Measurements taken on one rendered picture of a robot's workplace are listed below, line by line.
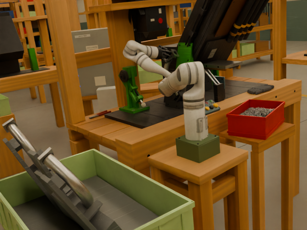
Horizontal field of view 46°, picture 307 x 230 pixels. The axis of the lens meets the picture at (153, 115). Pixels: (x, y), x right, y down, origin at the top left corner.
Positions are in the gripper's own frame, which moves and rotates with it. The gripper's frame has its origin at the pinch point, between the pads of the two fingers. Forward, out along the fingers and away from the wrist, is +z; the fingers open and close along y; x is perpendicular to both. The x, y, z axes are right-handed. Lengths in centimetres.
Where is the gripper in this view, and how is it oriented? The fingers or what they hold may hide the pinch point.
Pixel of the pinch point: (172, 55)
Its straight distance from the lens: 225.4
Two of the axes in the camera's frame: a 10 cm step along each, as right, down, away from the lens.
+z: 7.7, 0.0, 6.3
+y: -3.7, -8.1, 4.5
